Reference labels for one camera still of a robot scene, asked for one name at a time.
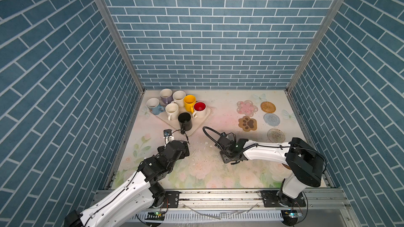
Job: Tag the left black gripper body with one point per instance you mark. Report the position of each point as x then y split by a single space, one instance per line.
182 155

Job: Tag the plain white mug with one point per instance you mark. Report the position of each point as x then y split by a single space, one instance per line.
172 111

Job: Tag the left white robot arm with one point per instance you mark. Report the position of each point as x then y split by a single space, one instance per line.
140 192

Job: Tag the blue mug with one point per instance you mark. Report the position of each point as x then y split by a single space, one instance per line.
154 106

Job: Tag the yellow mug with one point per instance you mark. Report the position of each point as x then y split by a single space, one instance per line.
189 102

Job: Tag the beige serving tray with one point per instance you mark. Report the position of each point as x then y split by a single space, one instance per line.
196 122

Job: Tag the purple mug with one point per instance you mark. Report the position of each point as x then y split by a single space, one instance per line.
166 96

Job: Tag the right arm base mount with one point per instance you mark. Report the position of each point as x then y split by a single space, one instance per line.
273 199

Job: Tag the brown paw coaster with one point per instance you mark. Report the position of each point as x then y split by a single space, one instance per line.
247 124

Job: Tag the blue woven round coaster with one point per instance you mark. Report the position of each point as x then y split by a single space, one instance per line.
271 119

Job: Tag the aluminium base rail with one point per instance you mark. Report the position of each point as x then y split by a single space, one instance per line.
256 199

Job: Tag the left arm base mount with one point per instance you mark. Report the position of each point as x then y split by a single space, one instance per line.
168 199

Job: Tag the pink flower coaster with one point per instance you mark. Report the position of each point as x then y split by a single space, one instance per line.
246 108

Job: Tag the black mug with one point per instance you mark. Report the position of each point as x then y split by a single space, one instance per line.
185 122

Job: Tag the white speckled mug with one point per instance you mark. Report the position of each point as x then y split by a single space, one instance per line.
178 98

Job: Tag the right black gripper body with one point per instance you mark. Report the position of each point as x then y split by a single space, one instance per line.
226 157

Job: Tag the white mug red inside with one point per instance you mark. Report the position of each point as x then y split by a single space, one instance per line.
200 110

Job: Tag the woven rattan coaster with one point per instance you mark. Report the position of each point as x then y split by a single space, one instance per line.
268 107

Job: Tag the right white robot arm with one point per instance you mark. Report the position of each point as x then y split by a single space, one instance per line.
305 163

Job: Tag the multicolour stitched round coaster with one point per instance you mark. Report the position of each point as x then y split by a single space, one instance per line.
276 136

